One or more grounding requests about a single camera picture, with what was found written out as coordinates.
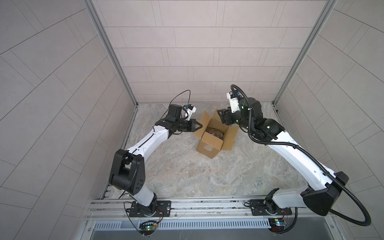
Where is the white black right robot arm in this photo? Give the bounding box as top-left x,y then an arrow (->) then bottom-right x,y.
218,92 -> 349,216

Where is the black corrugated cable conduit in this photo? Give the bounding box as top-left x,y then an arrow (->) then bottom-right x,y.
230,84 -> 372,234

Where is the aluminium right corner post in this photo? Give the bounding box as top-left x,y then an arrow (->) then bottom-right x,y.
273,0 -> 338,107

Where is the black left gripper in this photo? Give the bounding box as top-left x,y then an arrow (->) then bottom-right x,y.
173,119 -> 203,133

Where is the right green circuit board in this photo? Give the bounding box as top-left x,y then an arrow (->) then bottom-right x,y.
268,218 -> 286,233

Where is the aluminium corner post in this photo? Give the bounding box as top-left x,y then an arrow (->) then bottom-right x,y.
273,0 -> 338,107
83,0 -> 138,108

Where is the brown cardboard express box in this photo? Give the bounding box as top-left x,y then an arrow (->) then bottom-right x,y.
194,111 -> 240,159

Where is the thin black left camera cable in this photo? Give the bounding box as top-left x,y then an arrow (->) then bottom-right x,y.
160,89 -> 192,121

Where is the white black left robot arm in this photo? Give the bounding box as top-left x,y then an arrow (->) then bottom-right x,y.
109,104 -> 203,216

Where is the aluminium left corner post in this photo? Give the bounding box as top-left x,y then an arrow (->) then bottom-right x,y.
83,0 -> 138,108

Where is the green circuit board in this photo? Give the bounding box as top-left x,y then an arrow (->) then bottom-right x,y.
268,218 -> 286,233
140,221 -> 159,232

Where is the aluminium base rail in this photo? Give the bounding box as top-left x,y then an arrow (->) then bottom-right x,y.
85,194 -> 335,221

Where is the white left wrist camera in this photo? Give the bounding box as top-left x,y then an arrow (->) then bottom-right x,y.
184,104 -> 197,121

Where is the left green circuit board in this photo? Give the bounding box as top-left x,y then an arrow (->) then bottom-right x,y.
140,221 -> 159,232

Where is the white slotted vent strip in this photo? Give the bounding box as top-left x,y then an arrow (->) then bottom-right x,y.
94,219 -> 271,231

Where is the clear bag of brown contents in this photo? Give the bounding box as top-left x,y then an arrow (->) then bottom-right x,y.
205,127 -> 224,140

